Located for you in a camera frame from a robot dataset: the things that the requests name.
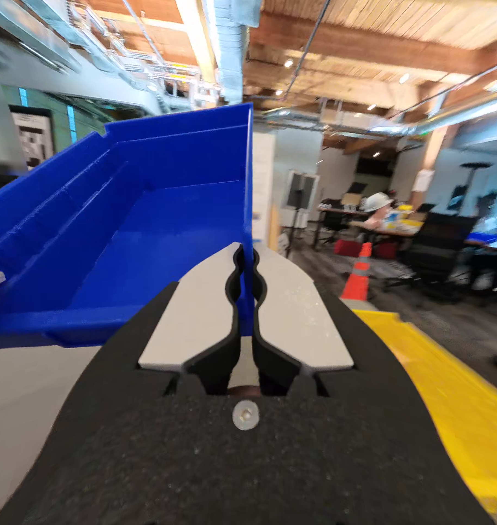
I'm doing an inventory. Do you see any yellow plastic box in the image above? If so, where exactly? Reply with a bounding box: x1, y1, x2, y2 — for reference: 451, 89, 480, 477
352, 310, 497, 516

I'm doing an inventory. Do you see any black and white checker poster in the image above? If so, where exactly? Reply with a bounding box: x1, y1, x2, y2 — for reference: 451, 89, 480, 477
8, 104, 56, 171

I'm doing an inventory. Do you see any grey framed wall panel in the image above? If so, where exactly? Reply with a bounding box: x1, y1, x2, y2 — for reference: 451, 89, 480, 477
284, 169, 320, 229

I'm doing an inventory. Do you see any black office chair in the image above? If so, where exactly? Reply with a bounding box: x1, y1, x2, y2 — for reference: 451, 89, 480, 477
389, 210, 479, 301
319, 199, 350, 235

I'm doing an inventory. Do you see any metal ceiling rod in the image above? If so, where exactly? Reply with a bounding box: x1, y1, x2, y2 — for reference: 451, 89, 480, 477
289, 0, 332, 96

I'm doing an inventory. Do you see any silver ventilation duct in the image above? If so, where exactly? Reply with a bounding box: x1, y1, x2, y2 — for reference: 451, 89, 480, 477
213, 0, 250, 106
256, 95, 497, 141

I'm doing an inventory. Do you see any wooden table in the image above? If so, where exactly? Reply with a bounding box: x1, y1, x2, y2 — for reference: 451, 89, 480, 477
348, 218, 422, 239
315, 206, 369, 249

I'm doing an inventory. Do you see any mannequin head white hard hat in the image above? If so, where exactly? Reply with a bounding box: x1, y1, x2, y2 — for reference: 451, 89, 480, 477
360, 191, 395, 231

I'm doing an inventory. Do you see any black tripod stand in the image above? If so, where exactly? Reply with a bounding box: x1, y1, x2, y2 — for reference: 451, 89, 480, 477
286, 188, 311, 260

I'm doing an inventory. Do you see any blue plastic box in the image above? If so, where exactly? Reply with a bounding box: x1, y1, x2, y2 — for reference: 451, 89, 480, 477
0, 103, 256, 350

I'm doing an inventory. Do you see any black round-top pole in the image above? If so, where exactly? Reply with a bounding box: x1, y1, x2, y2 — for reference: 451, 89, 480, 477
459, 162, 494, 206

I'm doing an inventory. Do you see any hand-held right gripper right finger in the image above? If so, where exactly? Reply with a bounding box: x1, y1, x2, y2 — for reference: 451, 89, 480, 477
252, 246, 355, 396

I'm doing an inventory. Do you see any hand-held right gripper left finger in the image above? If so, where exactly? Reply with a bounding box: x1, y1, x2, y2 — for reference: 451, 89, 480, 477
138, 242, 245, 396

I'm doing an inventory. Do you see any orange traffic cone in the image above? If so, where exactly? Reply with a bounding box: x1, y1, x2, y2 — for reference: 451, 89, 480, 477
340, 242, 374, 301

